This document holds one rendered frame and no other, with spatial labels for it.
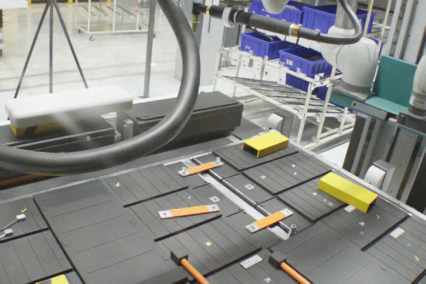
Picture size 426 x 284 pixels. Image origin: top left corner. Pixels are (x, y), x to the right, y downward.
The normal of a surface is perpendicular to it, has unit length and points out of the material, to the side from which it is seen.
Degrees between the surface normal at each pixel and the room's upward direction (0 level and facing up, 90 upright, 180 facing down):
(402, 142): 90
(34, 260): 0
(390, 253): 0
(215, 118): 90
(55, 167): 81
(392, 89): 90
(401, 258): 0
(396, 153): 90
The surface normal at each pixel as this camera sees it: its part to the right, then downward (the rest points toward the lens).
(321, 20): -0.77, 0.25
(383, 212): 0.11, -0.91
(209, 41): 0.60, 0.39
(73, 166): 0.29, 0.26
